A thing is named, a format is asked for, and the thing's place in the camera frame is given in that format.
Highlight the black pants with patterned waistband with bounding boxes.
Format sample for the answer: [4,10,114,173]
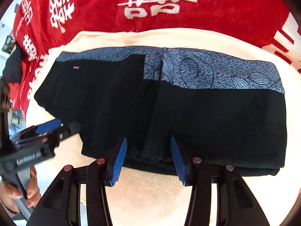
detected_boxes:
[34,46,287,176]

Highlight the person's left hand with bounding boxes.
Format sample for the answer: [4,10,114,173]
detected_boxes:
[1,166,41,214]

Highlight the cream peach cloth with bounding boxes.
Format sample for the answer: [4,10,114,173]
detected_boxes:
[33,28,300,225]

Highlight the red blanket with white characters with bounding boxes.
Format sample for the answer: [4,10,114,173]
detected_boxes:
[9,0,300,113]

